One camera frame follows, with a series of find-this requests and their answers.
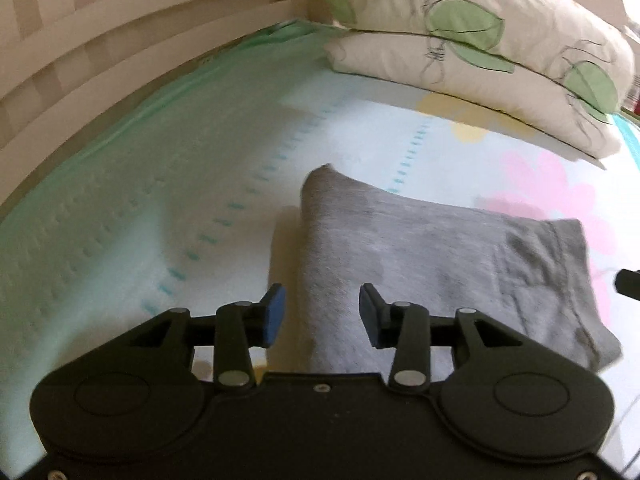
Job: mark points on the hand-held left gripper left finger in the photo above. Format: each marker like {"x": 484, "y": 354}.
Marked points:
{"x": 272, "y": 317}

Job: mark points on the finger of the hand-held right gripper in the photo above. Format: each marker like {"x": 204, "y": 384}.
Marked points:
{"x": 629, "y": 285}

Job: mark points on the white wooden bed rail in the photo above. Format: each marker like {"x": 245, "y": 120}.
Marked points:
{"x": 100, "y": 50}

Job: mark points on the leaf print pillow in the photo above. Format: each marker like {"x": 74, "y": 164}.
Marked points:
{"x": 500, "y": 45}

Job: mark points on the grey pants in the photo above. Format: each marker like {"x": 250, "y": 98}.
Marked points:
{"x": 425, "y": 260}

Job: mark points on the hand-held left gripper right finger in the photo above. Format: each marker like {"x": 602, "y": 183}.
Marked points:
{"x": 370, "y": 317}

